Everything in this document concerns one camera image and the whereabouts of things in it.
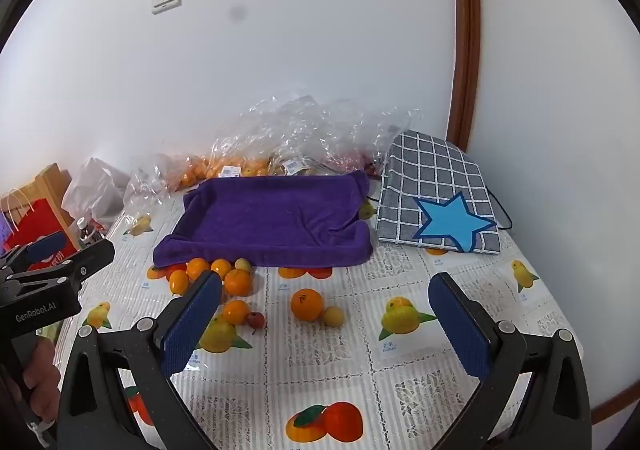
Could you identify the red paper bag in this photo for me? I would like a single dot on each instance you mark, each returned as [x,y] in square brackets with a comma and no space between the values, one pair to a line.
[37,225]

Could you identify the small yellow-green fruit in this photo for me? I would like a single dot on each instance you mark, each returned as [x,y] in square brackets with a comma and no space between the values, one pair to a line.
[243,264]
[332,316]

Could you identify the small red apple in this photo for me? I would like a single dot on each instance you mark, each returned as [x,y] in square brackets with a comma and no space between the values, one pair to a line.
[255,319]

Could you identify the small clear plastic bag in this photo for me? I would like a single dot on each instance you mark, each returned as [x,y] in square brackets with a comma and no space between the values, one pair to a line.
[145,190]

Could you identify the small glass jar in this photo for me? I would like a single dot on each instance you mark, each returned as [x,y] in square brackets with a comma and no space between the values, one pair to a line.
[89,230]

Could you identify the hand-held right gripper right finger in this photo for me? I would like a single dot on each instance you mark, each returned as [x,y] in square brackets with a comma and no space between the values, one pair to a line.
[460,325]

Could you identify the person's left hand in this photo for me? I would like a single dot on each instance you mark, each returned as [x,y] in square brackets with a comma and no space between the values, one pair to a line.
[45,380]

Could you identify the grey checked bag blue star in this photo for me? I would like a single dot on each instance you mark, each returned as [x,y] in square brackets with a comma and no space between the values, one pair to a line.
[425,170]

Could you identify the purple towel-lined tray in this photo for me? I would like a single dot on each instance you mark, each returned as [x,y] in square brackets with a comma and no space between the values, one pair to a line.
[270,220]

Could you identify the brown wooden door frame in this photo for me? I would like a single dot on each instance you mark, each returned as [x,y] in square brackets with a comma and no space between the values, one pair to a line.
[467,30]

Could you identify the clear bag of oranges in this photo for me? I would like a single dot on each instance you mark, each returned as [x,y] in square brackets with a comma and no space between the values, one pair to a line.
[210,168]

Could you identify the fruit print tablecloth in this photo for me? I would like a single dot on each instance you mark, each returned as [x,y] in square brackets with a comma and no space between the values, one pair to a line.
[340,370]

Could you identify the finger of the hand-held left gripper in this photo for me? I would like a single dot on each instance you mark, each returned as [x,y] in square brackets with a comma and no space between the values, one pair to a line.
[47,246]
[90,257]

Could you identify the crumpled clear plastic bags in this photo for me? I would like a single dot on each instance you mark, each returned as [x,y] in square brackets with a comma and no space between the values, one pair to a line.
[310,130]

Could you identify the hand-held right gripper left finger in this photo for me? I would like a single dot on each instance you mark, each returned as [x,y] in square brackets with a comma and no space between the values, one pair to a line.
[192,325]

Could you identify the large orange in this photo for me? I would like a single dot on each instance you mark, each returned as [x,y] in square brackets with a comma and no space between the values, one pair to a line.
[306,304]

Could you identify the white plastic bag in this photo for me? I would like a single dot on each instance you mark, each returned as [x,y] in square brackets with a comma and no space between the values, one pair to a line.
[95,190]

